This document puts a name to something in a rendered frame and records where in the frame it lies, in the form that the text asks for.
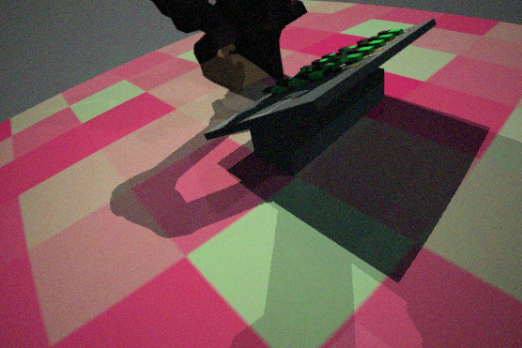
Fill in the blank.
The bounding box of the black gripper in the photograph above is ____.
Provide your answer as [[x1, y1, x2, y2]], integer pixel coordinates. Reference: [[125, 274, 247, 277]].
[[193, 0, 308, 81]]

